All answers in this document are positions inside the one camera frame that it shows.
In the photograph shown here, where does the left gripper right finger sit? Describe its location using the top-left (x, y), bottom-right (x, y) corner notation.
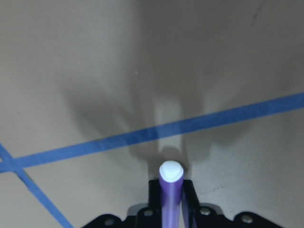
top-left (181, 180), bottom-right (200, 228)

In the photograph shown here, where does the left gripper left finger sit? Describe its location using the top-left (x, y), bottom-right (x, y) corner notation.
top-left (136, 180), bottom-right (162, 228)

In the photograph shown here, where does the purple marker pen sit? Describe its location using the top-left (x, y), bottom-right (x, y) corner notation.
top-left (159, 161), bottom-right (184, 228)

